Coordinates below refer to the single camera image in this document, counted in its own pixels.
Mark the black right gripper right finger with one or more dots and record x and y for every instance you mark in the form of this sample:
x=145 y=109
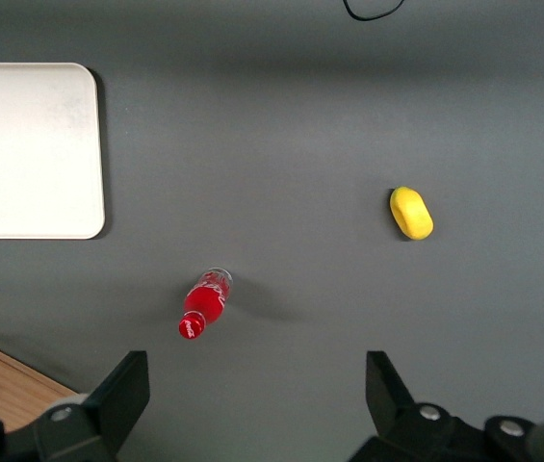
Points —
x=392 y=409

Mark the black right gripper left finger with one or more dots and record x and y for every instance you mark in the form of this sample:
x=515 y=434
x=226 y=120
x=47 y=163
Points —
x=108 y=404

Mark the yellow lemon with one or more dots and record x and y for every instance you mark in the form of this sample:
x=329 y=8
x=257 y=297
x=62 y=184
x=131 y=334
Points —
x=412 y=214

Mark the red cola bottle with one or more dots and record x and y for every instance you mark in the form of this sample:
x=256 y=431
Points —
x=204 y=300

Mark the wooden drawer cabinet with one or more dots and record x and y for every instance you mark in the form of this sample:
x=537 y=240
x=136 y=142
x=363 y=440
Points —
x=7 y=380

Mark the cream rectangular tray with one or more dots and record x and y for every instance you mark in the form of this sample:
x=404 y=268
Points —
x=26 y=149

